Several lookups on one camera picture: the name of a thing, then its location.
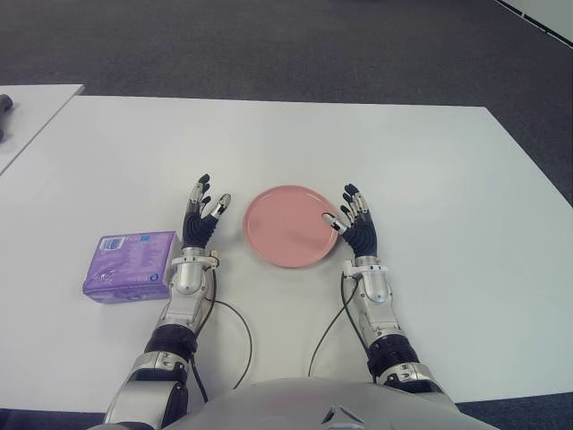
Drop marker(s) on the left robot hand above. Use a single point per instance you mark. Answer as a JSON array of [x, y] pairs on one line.
[[197, 230]]

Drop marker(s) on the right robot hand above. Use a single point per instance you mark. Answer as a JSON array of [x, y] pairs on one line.
[[362, 237]]

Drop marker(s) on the purple tissue paper pack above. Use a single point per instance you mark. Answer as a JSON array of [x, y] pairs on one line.
[[130, 260]]

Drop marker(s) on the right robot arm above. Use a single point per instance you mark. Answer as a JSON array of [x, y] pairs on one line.
[[376, 286]]

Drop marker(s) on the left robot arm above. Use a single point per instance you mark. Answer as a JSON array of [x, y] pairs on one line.
[[188, 277]]

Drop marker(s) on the pink round plate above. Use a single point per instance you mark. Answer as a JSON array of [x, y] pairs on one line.
[[286, 228]]

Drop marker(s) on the grey robot torso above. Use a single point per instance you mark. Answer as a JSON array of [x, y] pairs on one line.
[[291, 403]]

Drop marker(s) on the white side table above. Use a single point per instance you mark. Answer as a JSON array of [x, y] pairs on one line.
[[40, 103]]

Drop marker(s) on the black handheld tool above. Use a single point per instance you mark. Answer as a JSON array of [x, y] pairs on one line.
[[5, 103]]

